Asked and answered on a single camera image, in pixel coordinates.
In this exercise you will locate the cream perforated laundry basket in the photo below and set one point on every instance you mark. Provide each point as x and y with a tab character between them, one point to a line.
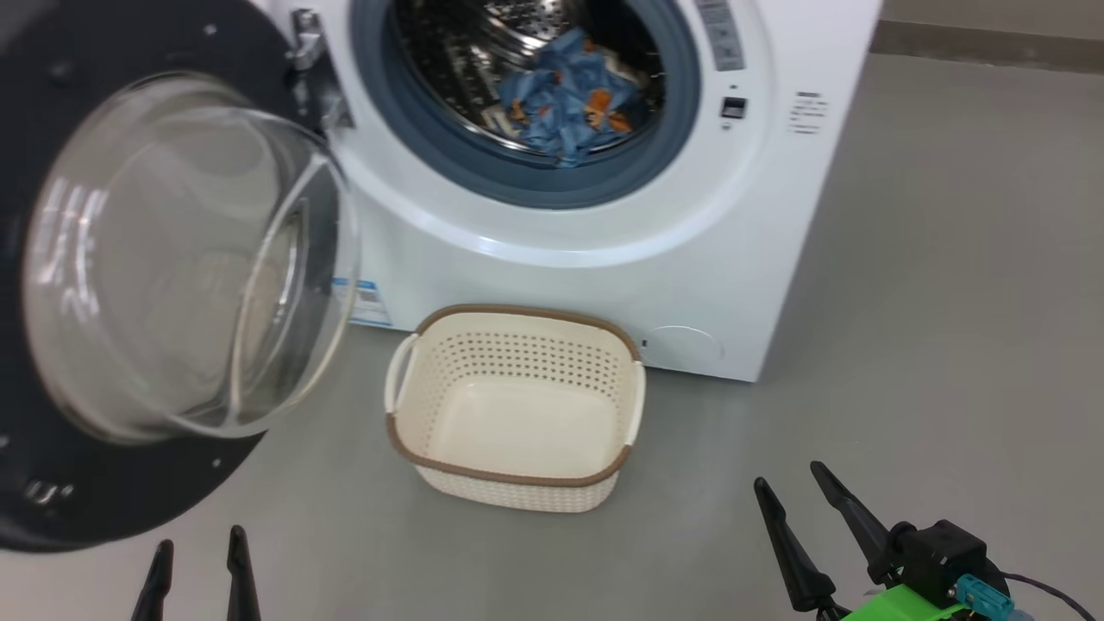
517	423

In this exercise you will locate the white front-load washing machine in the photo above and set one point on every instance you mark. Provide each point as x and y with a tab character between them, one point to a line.
776	216

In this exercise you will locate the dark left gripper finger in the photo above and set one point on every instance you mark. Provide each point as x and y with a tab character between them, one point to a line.
241	586
157	591

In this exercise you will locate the dark round glass washer door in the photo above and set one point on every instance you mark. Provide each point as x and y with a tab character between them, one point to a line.
172	259

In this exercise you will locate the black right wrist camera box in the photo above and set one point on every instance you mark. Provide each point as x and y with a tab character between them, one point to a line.
940	556

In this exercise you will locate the blue bear print garment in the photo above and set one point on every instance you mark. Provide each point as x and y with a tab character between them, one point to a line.
552	103

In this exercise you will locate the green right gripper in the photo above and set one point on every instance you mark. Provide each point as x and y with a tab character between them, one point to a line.
906	606

